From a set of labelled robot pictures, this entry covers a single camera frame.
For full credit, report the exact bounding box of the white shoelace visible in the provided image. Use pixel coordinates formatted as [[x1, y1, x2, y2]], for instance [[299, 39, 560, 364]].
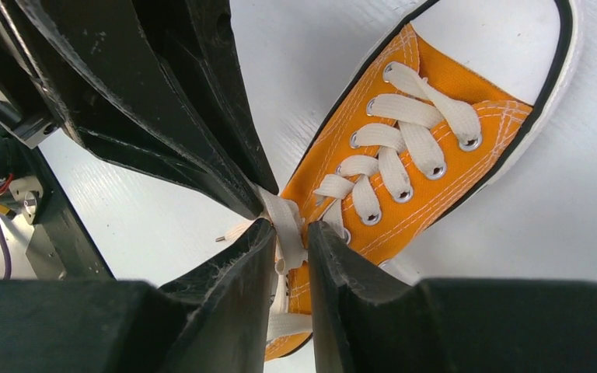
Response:
[[215, 61, 484, 342]]

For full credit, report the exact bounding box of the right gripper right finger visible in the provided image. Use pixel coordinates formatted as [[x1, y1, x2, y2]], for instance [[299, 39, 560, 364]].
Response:
[[308, 221, 597, 372]]

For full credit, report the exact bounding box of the orange canvas sneaker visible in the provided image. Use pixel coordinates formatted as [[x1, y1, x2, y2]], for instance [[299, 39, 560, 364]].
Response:
[[260, 1, 582, 361]]

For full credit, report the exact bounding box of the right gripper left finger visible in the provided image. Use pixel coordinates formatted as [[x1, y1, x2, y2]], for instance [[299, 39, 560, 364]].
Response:
[[0, 219, 276, 372]]

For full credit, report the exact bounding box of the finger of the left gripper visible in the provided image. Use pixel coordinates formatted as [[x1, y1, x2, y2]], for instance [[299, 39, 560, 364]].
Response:
[[0, 1, 263, 219], [133, 0, 279, 193]]

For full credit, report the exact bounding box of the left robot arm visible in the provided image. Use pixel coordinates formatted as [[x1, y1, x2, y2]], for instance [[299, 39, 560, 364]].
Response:
[[0, 1, 278, 278]]

